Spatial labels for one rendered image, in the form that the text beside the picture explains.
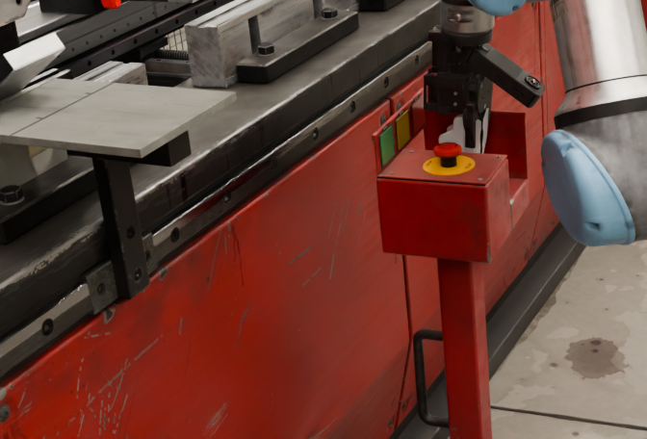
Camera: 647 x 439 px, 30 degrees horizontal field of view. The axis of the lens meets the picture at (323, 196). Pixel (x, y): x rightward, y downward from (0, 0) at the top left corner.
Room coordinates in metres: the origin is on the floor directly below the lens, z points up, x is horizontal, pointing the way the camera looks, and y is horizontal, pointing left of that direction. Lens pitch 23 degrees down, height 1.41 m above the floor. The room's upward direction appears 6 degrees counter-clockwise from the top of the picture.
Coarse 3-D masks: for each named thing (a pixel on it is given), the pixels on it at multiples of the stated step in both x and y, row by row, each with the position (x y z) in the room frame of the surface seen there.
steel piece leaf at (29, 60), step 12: (48, 36) 1.34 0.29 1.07; (24, 48) 1.31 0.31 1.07; (36, 48) 1.32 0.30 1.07; (48, 48) 1.33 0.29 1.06; (60, 48) 1.34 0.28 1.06; (12, 60) 1.28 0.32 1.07; (24, 60) 1.29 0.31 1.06; (36, 60) 1.30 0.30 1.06; (48, 60) 1.34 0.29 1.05; (12, 72) 1.28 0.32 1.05; (24, 72) 1.31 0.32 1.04; (36, 72) 1.36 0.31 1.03; (0, 84) 1.29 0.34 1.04; (12, 84) 1.32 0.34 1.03; (24, 84) 1.37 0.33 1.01; (0, 96) 1.34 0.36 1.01
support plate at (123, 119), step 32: (32, 96) 1.36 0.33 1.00; (64, 96) 1.35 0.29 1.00; (96, 96) 1.33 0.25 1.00; (128, 96) 1.32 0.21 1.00; (160, 96) 1.30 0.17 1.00; (192, 96) 1.29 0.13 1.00; (224, 96) 1.28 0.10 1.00; (0, 128) 1.25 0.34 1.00; (32, 128) 1.24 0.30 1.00; (64, 128) 1.23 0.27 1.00; (96, 128) 1.22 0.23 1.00; (128, 128) 1.21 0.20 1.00; (160, 128) 1.19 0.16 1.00
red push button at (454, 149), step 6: (438, 144) 1.55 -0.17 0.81; (444, 144) 1.55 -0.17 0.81; (450, 144) 1.55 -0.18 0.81; (456, 144) 1.55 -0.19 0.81; (438, 150) 1.54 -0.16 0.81; (444, 150) 1.53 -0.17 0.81; (450, 150) 1.53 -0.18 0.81; (456, 150) 1.53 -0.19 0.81; (438, 156) 1.53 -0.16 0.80; (444, 156) 1.53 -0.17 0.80; (450, 156) 1.53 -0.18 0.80; (456, 156) 1.53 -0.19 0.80; (444, 162) 1.54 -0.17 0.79; (450, 162) 1.54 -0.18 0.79
